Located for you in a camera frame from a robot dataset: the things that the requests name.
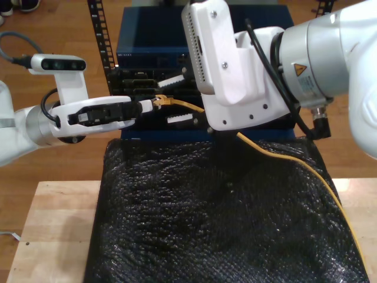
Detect person's dark shoe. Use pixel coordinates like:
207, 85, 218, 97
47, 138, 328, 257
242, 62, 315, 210
19, 0, 41, 12

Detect yellow network cable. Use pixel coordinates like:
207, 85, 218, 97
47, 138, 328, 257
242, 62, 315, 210
151, 94, 366, 268

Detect black rack server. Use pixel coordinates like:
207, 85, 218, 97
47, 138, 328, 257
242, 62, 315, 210
107, 67, 204, 97

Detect white flat ribbon cable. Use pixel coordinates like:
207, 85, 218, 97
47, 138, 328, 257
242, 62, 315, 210
0, 231, 22, 241

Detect black cable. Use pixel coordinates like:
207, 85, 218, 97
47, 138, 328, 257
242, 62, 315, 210
244, 18, 333, 140
40, 88, 61, 123

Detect grey camera cable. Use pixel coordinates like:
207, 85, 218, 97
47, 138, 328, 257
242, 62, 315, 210
0, 31, 41, 68

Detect black perforated rack post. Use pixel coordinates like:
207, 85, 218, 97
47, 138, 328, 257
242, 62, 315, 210
87, 0, 123, 98
315, 0, 335, 17

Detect blue network switch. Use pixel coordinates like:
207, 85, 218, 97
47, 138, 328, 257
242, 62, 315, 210
115, 5, 295, 70

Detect black bubble mat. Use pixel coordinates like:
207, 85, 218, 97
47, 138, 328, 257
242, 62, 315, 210
84, 136, 371, 283

